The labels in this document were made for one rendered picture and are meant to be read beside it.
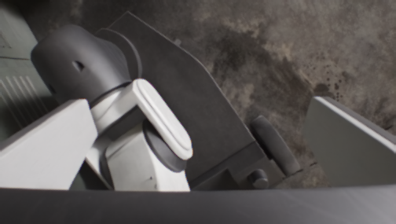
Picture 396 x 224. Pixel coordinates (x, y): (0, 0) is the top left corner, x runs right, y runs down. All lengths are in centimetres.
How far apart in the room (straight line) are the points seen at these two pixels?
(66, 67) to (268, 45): 59
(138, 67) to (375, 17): 79
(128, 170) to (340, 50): 75
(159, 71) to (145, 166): 27
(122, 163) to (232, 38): 52
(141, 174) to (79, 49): 26
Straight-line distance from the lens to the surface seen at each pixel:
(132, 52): 56
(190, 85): 54
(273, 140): 58
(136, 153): 41
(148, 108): 39
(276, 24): 76
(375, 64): 92
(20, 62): 83
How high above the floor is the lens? 71
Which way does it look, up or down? 79 degrees down
